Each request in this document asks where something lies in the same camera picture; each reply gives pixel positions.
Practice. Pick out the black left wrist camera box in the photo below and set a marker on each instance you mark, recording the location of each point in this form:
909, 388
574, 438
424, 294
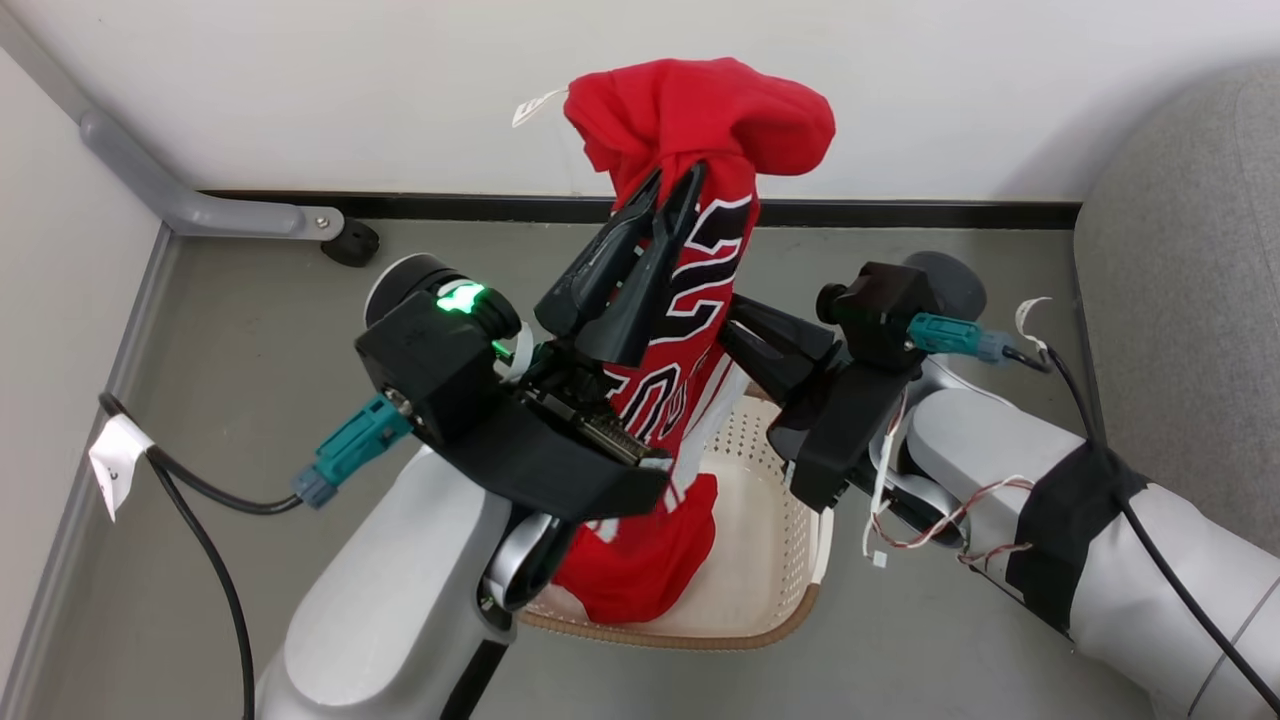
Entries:
425, 370

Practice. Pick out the red white basketball jersey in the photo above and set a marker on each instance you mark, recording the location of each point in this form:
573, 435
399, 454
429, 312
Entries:
700, 110

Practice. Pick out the grey wall skirting strip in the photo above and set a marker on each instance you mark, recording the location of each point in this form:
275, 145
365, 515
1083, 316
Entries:
100, 430

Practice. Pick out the black caster wheel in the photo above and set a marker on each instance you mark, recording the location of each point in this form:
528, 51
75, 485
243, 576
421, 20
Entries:
350, 243

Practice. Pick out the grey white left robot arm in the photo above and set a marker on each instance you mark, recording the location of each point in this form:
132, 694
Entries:
400, 600

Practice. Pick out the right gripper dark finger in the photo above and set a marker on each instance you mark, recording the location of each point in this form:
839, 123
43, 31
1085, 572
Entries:
790, 340
760, 370

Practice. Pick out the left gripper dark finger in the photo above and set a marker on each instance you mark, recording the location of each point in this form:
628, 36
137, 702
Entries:
590, 280
640, 310

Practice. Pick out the grey fabric sofa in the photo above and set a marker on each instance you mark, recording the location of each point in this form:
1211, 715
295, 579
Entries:
1190, 300

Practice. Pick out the grey metal frame leg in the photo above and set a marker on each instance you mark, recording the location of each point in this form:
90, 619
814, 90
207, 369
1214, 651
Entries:
200, 210

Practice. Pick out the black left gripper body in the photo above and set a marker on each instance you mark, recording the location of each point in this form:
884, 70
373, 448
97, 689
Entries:
560, 470

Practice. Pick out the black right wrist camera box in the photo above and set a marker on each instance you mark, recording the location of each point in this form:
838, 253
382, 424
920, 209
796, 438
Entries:
880, 310

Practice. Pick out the cream perforated laundry basket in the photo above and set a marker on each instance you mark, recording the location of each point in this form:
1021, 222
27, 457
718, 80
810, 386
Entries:
760, 560

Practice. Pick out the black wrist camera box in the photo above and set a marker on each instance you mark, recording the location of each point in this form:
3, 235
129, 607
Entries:
880, 310
425, 370

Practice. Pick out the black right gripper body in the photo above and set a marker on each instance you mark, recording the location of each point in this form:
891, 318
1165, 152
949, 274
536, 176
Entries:
835, 430

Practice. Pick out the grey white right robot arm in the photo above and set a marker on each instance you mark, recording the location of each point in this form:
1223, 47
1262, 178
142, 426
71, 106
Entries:
1180, 640

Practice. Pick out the black wall baseboard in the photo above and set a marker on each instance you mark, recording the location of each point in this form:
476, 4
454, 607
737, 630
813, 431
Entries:
450, 207

